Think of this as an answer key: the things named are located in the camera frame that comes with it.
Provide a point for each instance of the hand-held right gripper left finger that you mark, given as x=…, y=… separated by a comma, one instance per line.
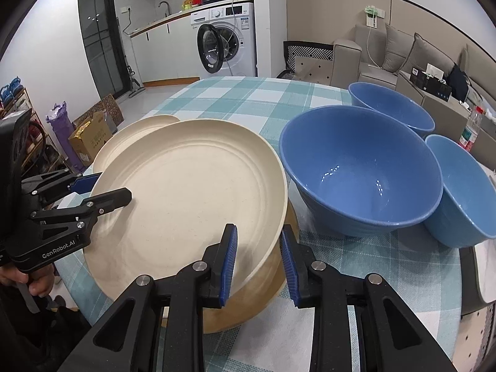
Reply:
x=231, y=263

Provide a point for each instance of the yellow bottle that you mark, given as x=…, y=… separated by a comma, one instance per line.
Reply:
x=187, y=4

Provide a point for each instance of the white washing machine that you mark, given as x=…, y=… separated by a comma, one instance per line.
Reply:
x=242, y=27

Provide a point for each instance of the kitchen faucet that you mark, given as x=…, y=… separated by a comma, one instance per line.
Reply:
x=169, y=9

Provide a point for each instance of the white lower kitchen cabinets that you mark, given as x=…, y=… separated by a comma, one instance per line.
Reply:
x=162, y=54

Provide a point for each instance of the plastic water bottle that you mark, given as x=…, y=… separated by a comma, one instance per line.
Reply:
x=471, y=131

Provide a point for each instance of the open cardboard box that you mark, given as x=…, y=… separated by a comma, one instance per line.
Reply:
x=93, y=139

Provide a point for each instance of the white dotted floor mat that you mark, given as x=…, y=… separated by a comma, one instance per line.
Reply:
x=471, y=345

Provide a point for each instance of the wooden shoe rack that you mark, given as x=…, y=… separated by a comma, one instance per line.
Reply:
x=29, y=97

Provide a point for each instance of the person's left hand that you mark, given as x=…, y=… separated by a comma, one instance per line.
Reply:
x=40, y=285

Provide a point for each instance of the purple bag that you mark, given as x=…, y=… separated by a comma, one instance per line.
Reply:
x=62, y=128

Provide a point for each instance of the marble coffee table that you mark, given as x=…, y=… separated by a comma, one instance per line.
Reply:
x=486, y=271

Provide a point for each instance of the blue bowl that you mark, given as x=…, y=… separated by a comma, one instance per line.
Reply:
x=348, y=151
x=465, y=186
x=387, y=104

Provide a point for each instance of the grey sofa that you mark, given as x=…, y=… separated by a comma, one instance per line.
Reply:
x=347, y=58

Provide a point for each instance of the black white patterned chair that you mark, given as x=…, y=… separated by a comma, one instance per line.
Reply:
x=306, y=52

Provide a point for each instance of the person's left forearm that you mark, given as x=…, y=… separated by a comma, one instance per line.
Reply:
x=31, y=337

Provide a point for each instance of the shoe rack with shoes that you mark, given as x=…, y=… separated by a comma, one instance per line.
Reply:
x=9, y=90

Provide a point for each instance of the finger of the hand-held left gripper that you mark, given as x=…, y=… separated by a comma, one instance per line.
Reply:
x=87, y=181
x=112, y=198

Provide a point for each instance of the black glass door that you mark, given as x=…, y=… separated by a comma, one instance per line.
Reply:
x=97, y=38

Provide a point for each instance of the wall socket with green charger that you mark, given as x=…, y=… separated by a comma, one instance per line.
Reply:
x=372, y=13

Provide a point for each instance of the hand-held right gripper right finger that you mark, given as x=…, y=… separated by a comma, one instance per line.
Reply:
x=288, y=267

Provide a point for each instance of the black bag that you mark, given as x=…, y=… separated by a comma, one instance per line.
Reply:
x=457, y=81

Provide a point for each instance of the grey pillow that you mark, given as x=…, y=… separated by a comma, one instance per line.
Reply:
x=397, y=46
x=426, y=54

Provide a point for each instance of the grey side cabinet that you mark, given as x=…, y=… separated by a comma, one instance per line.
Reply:
x=438, y=104

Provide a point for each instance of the black box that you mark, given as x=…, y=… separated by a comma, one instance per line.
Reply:
x=426, y=81

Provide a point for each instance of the cream plate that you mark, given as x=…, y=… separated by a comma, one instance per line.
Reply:
x=186, y=186
x=252, y=302
x=124, y=139

